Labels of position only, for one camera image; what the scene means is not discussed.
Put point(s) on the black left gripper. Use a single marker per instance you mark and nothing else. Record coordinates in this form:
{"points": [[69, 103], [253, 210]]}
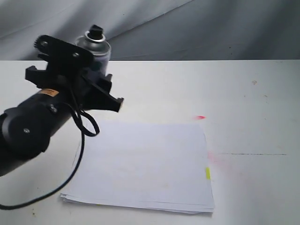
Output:
{"points": [[88, 89]]}

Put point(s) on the polka dot spray paint can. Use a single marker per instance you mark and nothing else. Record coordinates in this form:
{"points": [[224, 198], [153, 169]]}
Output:
{"points": [[95, 41]]}

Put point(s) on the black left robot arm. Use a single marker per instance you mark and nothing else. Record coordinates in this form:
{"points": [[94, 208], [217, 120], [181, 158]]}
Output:
{"points": [[26, 130]]}

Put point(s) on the grey backdrop cloth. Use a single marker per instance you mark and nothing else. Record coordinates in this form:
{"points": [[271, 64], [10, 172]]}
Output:
{"points": [[158, 29]]}

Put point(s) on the white paper stack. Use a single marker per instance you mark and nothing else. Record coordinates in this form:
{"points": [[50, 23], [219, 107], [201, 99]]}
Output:
{"points": [[146, 166]]}

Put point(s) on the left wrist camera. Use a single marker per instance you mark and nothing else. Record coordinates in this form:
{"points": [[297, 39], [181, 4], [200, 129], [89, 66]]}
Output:
{"points": [[61, 54]]}

